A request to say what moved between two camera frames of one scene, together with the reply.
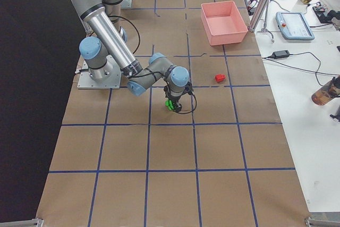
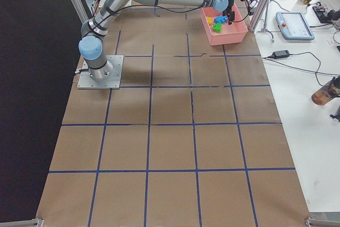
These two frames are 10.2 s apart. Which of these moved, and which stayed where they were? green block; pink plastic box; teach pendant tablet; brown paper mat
Moved: green block
Stayed: teach pendant tablet; brown paper mat; pink plastic box
